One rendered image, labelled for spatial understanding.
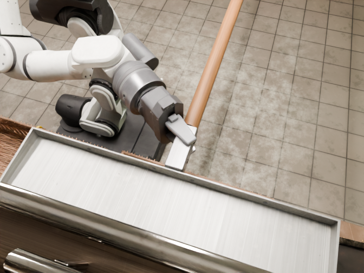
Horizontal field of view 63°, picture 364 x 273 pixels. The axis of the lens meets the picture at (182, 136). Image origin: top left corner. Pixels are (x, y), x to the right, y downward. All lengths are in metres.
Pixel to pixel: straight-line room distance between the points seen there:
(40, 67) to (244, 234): 0.54
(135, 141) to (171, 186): 1.23
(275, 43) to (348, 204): 1.34
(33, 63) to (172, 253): 0.59
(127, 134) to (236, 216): 1.33
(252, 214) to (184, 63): 1.91
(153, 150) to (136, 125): 0.21
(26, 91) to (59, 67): 1.73
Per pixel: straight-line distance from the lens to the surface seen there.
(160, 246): 0.24
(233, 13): 0.77
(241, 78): 2.28
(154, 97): 0.54
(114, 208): 0.52
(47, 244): 0.28
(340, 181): 2.03
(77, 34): 1.15
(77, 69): 0.67
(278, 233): 0.52
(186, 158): 0.51
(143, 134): 1.73
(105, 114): 1.59
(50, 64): 0.72
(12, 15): 0.81
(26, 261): 0.23
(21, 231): 0.30
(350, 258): 0.96
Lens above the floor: 1.67
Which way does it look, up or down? 59 degrees down
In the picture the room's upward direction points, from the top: straight up
